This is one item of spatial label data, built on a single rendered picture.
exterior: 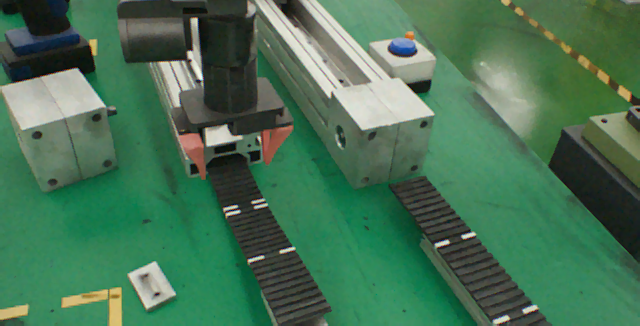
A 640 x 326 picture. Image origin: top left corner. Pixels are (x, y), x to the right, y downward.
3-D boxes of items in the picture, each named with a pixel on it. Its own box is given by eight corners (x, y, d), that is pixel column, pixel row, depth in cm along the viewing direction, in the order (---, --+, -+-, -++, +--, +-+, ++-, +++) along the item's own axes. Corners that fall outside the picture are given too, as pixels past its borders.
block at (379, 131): (437, 169, 74) (451, 110, 68) (354, 190, 70) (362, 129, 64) (403, 131, 81) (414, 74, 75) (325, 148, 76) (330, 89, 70)
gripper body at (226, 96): (179, 105, 62) (171, 45, 57) (266, 90, 65) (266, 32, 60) (192, 139, 57) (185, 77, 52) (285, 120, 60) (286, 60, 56)
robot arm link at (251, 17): (258, 10, 51) (253, -15, 55) (181, 12, 50) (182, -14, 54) (259, 75, 55) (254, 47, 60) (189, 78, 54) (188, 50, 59)
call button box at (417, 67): (430, 91, 89) (438, 56, 85) (377, 101, 86) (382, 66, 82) (405, 67, 95) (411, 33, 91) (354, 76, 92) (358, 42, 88)
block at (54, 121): (137, 161, 72) (125, 100, 66) (43, 194, 66) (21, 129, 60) (109, 122, 78) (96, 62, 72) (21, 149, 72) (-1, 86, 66)
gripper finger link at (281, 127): (219, 153, 68) (214, 88, 62) (273, 142, 71) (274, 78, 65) (234, 188, 63) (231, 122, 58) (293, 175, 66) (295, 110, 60)
